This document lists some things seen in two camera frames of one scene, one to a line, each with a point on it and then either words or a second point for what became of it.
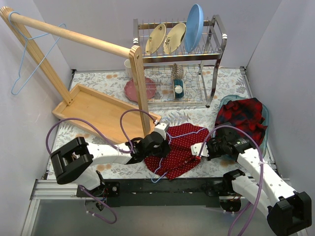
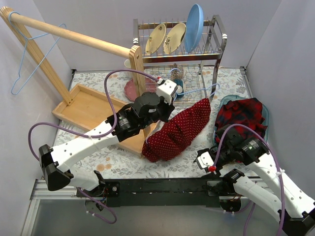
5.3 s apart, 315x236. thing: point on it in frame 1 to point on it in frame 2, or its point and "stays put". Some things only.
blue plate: [194, 27] stays put
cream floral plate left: [155, 39] stays put
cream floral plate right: [174, 38] stays put
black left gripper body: [165, 146] to [169, 109]
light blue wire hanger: [169, 136] to [186, 92]
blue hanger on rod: [24, 53] stays put
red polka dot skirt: [180, 159] to [176, 131]
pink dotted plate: [130, 92] stays put
